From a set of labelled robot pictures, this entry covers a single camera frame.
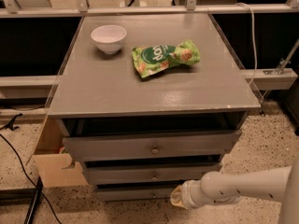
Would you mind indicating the black floor bar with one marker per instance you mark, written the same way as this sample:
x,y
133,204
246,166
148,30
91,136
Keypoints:
x,y
34,202

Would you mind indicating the white ceramic bowl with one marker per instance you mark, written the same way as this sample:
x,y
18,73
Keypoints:
x,y
109,38

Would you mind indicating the lower metal frame rail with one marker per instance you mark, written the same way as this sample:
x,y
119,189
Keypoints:
x,y
264,79

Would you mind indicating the grey bottom drawer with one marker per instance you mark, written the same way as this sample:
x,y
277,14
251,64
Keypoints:
x,y
136,191

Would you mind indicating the grey drawer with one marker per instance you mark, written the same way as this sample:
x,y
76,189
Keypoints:
x,y
150,146
148,173
136,191

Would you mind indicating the grey top drawer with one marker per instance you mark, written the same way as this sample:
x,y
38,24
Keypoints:
x,y
150,146

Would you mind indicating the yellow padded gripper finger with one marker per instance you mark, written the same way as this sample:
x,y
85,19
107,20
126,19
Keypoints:
x,y
175,197

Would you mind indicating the grey wooden drawer cabinet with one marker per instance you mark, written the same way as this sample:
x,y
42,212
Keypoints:
x,y
102,94

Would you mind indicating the metal frame rail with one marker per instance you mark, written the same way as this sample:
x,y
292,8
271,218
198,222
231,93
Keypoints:
x,y
213,9
264,79

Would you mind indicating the green snack bag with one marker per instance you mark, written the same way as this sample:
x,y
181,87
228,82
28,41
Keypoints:
x,y
149,61

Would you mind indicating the upper metal frame rail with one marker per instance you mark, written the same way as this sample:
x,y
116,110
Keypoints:
x,y
213,9

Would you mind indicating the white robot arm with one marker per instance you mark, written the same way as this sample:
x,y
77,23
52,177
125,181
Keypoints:
x,y
215,188

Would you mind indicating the cardboard box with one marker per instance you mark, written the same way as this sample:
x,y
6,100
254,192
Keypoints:
x,y
55,168

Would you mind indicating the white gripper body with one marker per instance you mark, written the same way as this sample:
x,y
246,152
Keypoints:
x,y
188,192

